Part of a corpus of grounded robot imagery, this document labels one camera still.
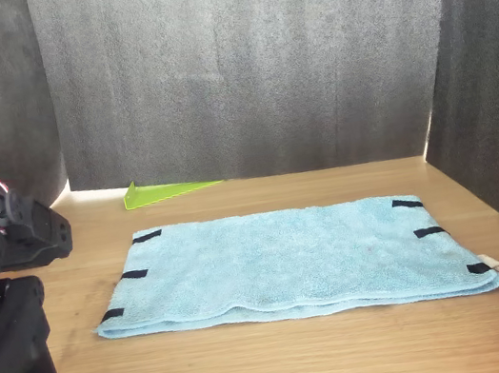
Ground light blue towel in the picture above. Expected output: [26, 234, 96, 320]
[77, 167, 499, 362]

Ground grey foam backdrop panel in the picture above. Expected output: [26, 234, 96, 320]
[25, 0, 483, 219]

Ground green acrylic angle bracket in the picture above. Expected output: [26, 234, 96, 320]
[120, 166, 227, 213]

